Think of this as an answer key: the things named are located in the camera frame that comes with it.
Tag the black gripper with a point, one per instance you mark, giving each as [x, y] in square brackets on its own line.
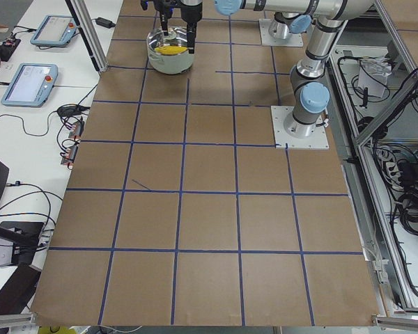
[187, 12]

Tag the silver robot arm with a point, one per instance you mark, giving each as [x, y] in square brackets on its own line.
[311, 96]
[294, 14]

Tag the black camera stand base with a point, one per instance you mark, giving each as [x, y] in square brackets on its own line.
[19, 242]

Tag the upper teach pendant tablet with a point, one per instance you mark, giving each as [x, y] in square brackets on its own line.
[54, 31]

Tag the aluminium frame post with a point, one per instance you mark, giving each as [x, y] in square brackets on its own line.
[84, 23]

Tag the white crumpled paper box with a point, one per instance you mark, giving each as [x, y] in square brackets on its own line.
[373, 75]

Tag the pale green steel pot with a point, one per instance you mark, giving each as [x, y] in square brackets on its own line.
[171, 64]

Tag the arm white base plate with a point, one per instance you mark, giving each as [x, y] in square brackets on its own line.
[288, 133]
[277, 34]

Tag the yellow corn cob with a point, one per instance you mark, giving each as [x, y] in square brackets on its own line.
[170, 50]

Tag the black power adapter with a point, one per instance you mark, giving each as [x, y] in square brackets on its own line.
[100, 21]

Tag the lower teach pendant tablet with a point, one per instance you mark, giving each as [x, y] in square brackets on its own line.
[31, 85]

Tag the teach pendant tablet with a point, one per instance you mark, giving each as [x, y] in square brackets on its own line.
[54, 31]
[31, 85]

